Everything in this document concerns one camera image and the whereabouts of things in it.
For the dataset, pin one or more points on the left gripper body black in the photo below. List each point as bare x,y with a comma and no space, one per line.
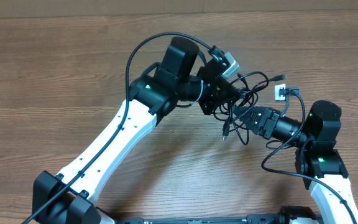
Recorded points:
210,95

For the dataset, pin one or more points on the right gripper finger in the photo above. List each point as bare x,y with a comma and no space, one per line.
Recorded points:
254,124
253,113

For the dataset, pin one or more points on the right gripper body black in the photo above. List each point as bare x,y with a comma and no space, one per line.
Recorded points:
271,122

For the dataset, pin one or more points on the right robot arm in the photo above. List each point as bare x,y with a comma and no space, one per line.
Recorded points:
317,161

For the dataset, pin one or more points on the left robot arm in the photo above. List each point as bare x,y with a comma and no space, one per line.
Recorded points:
70,196

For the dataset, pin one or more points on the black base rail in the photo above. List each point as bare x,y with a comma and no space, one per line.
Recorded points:
286,215

